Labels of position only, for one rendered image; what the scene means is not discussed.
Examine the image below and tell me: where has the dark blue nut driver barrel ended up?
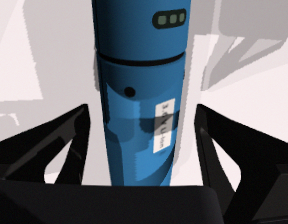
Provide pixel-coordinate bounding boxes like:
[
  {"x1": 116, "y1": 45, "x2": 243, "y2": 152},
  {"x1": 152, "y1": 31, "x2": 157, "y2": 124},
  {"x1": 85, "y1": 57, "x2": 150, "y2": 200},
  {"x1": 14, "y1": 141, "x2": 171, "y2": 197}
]
[{"x1": 92, "y1": 0, "x2": 191, "y2": 186}]

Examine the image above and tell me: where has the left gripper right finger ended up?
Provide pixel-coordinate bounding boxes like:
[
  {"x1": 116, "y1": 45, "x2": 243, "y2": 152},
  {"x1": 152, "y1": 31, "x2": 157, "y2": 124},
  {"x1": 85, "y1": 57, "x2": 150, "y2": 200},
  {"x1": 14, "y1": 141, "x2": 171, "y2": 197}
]
[{"x1": 194, "y1": 104, "x2": 288, "y2": 224}]

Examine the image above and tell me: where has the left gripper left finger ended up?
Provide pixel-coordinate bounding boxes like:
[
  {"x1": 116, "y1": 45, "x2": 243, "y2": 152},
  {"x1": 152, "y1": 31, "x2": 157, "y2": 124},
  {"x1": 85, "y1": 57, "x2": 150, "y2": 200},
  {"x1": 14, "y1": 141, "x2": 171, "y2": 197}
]
[{"x1": 0, "y1": 104, "x2": 91, "y2": 185}]

